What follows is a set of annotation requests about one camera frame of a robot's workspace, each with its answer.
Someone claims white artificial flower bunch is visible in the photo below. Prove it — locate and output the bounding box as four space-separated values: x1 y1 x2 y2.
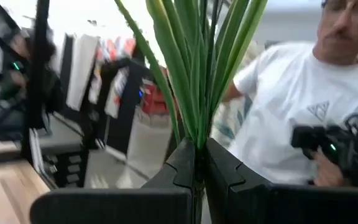
114 0 269 224

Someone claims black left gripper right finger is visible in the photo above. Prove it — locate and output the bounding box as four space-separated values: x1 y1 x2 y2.
205 138 358 224

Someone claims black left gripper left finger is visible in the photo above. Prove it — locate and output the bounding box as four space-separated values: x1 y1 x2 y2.
29 138 197 224

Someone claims person's hand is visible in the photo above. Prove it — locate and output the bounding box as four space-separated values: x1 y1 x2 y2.
311 148 346 187

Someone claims person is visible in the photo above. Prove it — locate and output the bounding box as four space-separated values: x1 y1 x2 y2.
222 0 358 187

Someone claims red bin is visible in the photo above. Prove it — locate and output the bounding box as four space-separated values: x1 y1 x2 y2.
141 67 171 116

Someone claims white panel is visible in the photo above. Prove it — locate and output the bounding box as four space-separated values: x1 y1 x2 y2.
65 33 101 112

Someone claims black aluminium table frame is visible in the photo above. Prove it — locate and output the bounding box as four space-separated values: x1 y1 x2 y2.
20 0 90 190

